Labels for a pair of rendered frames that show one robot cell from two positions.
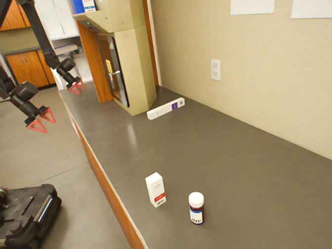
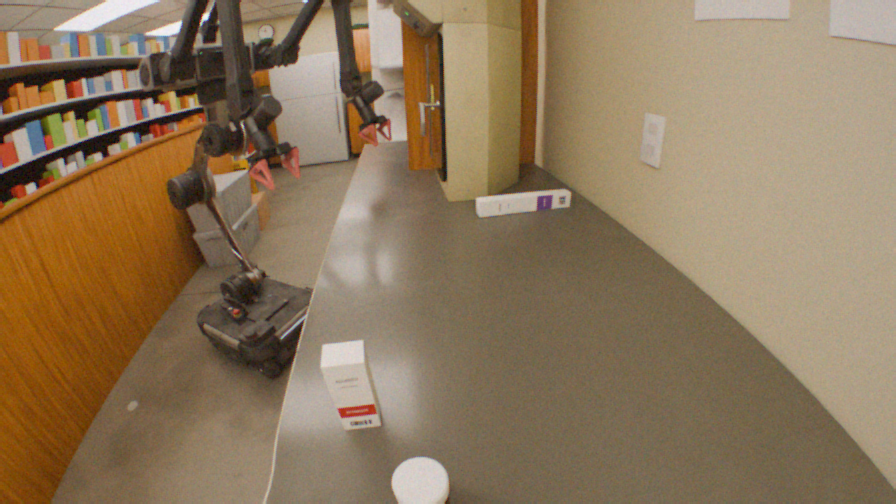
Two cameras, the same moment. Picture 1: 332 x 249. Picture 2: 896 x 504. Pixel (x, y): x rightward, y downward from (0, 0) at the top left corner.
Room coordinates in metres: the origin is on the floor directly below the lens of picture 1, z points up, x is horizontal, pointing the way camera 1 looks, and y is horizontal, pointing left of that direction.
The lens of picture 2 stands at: (0.31, -0.11, 1.27)
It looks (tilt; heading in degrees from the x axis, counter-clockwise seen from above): 28 degrees down; 20
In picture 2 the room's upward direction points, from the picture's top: 2 degrees counter-clockwise
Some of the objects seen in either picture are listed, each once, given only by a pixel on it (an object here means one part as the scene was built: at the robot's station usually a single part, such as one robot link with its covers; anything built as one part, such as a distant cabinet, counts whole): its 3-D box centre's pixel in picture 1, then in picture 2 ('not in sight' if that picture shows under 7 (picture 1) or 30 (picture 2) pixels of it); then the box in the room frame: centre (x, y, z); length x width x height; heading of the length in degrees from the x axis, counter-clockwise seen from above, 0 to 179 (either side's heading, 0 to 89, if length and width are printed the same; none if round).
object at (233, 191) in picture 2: not in sight; (221, 200); (1.98, 2.53, 0.49); 0.60 x 0.42 x 0.33; 28
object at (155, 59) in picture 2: not in sight; (166, 67); (0.97, 1.13, 1.45); 0.09 x 0.08 x 0.12; 178
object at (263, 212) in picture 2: not in sight; (250, 212); (2.50, 2.86, 0.14); 0.41 x 0.32 x 0.28; 34
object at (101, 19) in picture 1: (91, 22); (414, 14); (1.28, 0.32, 1.46); 0.32 x 0.11 x 0.10; 28
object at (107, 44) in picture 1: (112, 70); (435, 105); (1.30, 0.28, 1.19); 0.30 x 0.01 x 0.40; 28
